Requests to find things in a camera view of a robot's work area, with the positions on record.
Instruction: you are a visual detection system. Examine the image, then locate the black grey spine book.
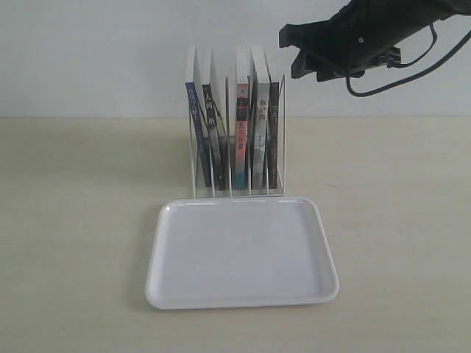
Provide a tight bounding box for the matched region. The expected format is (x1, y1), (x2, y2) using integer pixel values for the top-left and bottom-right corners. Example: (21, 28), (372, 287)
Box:
(202, 48), (226, 190)

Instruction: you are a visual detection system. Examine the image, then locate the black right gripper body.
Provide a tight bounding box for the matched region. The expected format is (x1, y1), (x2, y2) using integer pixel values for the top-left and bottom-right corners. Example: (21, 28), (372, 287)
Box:
(316, 0), (471, 82)

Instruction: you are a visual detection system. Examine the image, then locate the white plastic tray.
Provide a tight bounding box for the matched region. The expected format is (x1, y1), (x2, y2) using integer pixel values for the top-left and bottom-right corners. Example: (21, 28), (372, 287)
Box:
(144, 196), (339, 310)

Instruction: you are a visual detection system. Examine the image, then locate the blue spine book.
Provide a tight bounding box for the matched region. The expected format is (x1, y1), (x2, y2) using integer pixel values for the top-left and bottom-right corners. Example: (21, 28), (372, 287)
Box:
(185, 45), (212, 187)

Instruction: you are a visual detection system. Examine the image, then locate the dark brown spine book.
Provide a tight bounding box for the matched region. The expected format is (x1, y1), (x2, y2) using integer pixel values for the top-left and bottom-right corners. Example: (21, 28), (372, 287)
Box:
(263, 46), (280, 190)

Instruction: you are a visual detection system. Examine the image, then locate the red teal spine book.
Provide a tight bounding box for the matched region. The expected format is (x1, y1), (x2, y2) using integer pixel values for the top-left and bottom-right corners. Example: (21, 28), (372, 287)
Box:
(234, 46), (249, 190)

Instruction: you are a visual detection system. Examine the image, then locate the light grey spine book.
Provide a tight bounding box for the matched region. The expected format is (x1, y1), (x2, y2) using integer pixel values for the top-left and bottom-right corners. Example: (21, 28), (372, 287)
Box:
(251, 45), (270, 190)

